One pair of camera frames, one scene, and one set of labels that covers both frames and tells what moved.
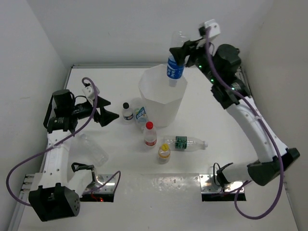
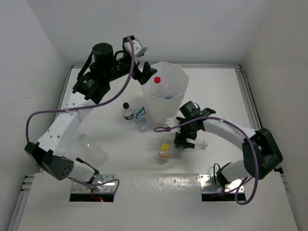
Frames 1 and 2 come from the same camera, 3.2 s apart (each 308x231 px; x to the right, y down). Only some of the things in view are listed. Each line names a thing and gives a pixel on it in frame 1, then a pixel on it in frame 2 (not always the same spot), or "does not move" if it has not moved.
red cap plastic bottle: [150, 139] to [157, 90]
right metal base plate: [208, 184] does not move
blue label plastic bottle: [174, 70] to [170, 94]
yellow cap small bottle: [164, 153] does not move
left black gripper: [105, 117] to [141, 76]
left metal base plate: [99, 186] does not move
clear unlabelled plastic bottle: [98, 156] does not move
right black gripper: [181, 52] to [180, 139]
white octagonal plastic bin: [162, 102] does not move
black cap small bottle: [127, 113] does not move
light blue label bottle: [141, 118] does not move
